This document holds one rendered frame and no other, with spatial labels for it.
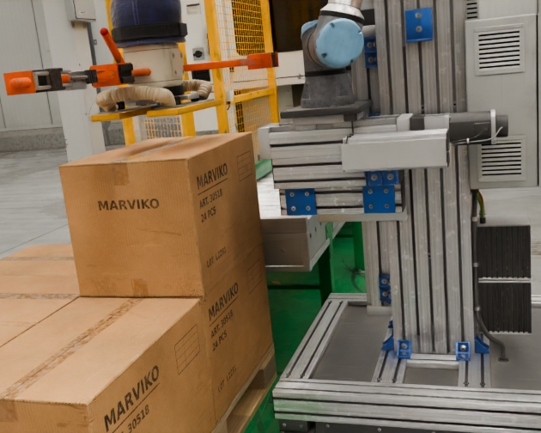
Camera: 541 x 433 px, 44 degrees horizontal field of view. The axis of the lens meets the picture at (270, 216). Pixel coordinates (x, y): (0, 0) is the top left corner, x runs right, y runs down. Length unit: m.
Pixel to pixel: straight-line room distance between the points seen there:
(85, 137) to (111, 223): 1.66
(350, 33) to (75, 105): 2.12
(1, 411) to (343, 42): 1.16
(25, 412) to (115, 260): 0.62
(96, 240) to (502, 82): 1.23
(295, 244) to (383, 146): 0.86
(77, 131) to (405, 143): 2.23
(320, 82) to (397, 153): 0.31
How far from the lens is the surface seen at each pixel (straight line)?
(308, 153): 1.88
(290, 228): 2.47
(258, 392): 2.48
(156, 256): 1.92
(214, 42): 3.80
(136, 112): 2.11
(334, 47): 1.72
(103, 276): 2.02
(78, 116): 3.59
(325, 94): 1.85
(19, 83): 1.59
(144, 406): 1.64
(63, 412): 1.47
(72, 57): 3.58
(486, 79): 1.96
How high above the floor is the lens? 1.16
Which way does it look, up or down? 13 degrees down
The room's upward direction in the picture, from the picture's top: 6 degrees counter-clockwise
